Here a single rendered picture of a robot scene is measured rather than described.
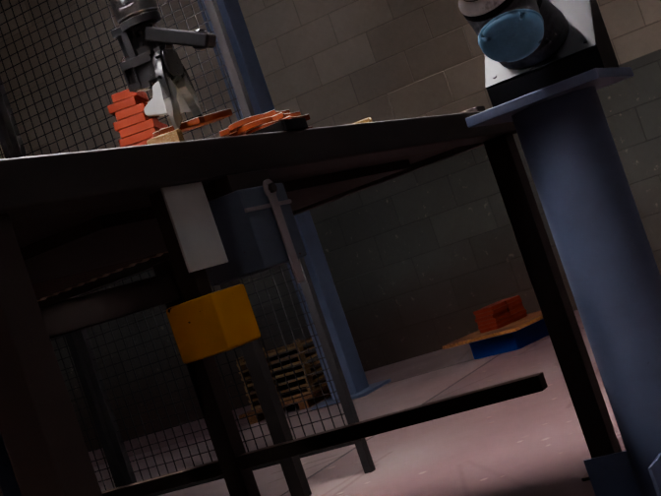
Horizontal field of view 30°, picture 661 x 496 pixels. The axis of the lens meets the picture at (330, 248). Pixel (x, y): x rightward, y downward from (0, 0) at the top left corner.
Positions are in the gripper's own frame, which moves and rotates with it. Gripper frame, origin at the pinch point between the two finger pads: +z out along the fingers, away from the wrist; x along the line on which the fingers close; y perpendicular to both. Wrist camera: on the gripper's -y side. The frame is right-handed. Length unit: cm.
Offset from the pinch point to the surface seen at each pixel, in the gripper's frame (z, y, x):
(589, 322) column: 61, -48, -36
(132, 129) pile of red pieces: -12, 53, -101
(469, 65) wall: -11, 20, -535
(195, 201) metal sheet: 13.1, -11.0, 39.9
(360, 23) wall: -60, 76, -551
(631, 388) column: 75, -52, -32
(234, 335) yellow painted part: 32, -12, 47
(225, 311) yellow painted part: 28, -12, 47
